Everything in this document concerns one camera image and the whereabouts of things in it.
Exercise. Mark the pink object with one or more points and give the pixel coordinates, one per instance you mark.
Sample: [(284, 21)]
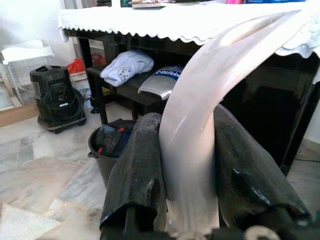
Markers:
[(235, 1)]

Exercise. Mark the brown wooden board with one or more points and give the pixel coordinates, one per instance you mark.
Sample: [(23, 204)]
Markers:
[(15, 116)]

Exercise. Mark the folded light blue garment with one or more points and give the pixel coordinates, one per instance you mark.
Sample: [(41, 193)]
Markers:
[(127, 65)]

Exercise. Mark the black upright piano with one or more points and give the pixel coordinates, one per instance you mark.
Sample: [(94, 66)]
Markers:
[(262, 100)]

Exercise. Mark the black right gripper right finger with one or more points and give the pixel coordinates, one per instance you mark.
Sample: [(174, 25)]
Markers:
[(245, 170)]

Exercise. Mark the white scalloped tablecloth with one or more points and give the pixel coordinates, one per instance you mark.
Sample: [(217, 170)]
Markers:
[(150, 20)]

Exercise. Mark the broom with white grip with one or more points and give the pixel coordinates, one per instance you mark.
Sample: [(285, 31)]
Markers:
[(195, 100)]

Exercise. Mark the blue box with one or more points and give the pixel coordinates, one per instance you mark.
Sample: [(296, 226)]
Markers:
[(275, 1)]

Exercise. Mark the red plastic bag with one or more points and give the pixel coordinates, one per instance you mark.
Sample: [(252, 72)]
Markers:
[(76, 66)]

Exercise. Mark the white cardboard box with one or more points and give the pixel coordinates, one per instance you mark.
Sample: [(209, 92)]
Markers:
[(80, 83)]

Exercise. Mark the silver bag with blue print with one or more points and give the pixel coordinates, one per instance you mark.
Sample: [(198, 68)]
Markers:
[(160, 85)]

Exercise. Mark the black plastic bucket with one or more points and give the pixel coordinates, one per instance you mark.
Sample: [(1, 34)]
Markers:
[(105, 170)]

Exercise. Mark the black canister vacuum cleaner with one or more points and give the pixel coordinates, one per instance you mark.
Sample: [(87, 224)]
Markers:
[(50, 80)]

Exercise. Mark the dark crumpled rubbish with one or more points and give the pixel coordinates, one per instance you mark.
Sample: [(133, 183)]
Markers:
[(112, 141)]

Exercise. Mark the black piano bench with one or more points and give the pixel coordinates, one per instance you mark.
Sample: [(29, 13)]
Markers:
[(130, 86)]

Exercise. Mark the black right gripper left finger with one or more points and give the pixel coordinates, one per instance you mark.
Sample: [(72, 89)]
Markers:
[(135, 162)]

